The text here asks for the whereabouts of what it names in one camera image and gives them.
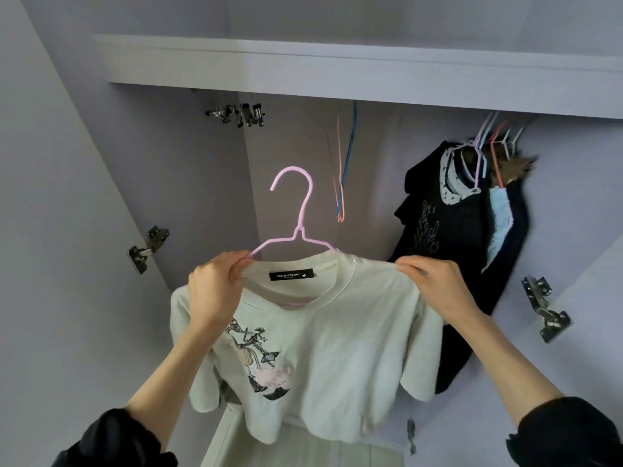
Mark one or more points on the person's right hand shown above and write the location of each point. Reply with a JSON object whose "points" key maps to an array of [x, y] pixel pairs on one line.
{"points": [[438, 287]]}

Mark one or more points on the person's left hand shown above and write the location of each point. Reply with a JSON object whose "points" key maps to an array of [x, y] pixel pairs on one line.
{"points": [[216, 292]]}

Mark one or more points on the black star-trim graphic t-shirt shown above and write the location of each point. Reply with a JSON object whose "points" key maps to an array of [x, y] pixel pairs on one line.
{"points": [[428, 228]]}

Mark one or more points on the black top with blue label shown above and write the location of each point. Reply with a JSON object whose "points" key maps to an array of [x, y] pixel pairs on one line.
{"points": [[457, 345]]}

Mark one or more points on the light blue knit sweater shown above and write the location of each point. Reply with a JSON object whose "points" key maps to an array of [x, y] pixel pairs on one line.
{"points": [[498, 219]]}

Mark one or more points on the white cartoon print t-shirt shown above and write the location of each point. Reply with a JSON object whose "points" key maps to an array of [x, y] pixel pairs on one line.
{"points": [[341, 355]]}

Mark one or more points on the light grey wardrobe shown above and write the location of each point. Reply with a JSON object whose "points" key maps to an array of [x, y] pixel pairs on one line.
{"points": [[58, 189]]}

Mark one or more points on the person's right forearm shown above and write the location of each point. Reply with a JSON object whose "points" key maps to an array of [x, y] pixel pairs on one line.
{"points": [[506, 360]]}

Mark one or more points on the person's left forearm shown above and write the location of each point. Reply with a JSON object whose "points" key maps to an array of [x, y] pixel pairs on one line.
{"points": [[165, 384]]}

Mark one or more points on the grey wardrobe shelf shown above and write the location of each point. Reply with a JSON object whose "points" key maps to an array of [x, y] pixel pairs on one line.
{"points": [[389, 78]]}

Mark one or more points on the bunch of pastel hangers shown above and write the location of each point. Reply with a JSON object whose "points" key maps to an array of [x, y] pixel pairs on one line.
{"points": [[348, 155]]}

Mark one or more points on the cluster of metal clips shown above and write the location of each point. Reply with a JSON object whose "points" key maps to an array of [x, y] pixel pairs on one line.
{"points": [[243, 114]]}

